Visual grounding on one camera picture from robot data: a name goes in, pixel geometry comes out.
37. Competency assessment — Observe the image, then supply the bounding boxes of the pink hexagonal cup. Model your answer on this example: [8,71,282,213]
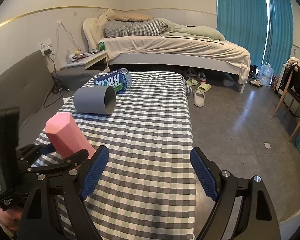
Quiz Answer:
[45,112,96,159]

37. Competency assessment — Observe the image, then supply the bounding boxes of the grey cylindrical cup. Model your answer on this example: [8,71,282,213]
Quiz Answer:
[73,86,116,115]

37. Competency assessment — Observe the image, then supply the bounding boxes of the white paper on floor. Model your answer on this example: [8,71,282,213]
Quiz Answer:
[264,142,271,149]

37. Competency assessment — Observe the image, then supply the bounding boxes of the white slipper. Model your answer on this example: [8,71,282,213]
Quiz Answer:
[193,90,205,107]

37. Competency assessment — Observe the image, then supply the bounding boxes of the green slipper far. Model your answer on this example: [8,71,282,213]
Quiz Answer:
[186,78,199,87]

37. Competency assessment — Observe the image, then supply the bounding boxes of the grey sneaker under bed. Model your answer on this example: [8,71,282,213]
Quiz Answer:
[197,72,206,83]

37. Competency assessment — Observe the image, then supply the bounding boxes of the grey sofa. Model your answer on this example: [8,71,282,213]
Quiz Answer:
[0,51,100,146]

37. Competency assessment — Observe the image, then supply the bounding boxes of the blue labelled plastic bottle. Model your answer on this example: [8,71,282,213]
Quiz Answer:
[94,68,132,94]

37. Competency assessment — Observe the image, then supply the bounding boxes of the large water jug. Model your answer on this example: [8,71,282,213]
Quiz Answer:
[259,62,274,87]

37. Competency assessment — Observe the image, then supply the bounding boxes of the beige bed sheet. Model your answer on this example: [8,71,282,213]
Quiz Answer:
[101,36,251,84]

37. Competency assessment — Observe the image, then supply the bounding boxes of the white bedside table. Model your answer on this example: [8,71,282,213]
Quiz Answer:
[60,50,108,70]

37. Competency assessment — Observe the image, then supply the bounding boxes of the wooden chair with clothes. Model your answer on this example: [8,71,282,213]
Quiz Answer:
[272,57,300,142]

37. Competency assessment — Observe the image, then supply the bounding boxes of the light green blanket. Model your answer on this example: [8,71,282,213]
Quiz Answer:
[157,18,226,42]

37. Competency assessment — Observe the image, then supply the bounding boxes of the green soda can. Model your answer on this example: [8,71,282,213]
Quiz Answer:
[98,42,106,51]

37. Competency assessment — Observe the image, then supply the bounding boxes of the teal curtain right panel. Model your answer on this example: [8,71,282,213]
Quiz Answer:
[264,0,293,75]

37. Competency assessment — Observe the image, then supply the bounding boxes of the teal curtain panel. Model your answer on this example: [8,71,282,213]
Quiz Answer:
[264,0,293,75]
[217,0,267,66]

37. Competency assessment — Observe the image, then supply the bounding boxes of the checkered pillow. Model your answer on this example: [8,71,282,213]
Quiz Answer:
[104,18,168,38]

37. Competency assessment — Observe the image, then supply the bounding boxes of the teal curtain left panel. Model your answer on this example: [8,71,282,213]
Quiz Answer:
[217,0,267,66]

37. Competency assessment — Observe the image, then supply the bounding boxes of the beige pillow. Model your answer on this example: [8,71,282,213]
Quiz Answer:
[108,12,153,22]

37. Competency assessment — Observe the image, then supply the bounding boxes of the black charger with cable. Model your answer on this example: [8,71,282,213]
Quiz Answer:
[43,49,70,108]

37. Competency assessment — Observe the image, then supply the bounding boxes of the white bed frame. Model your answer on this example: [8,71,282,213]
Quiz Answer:
[83,17,247,94]

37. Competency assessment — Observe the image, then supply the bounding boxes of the white wall cable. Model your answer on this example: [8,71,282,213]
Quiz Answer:
[55,21,83,53]

